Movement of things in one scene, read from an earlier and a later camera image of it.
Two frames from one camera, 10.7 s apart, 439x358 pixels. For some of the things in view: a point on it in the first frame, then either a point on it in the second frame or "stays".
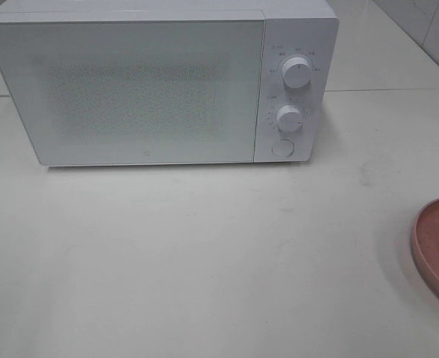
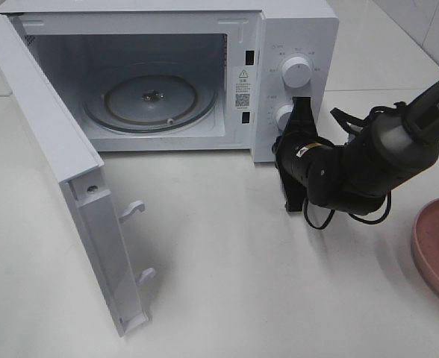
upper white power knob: (296, 72) stays
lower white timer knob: (290, 118) stays
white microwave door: (137, 92) to (73, 160)
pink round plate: (432, 247) stays
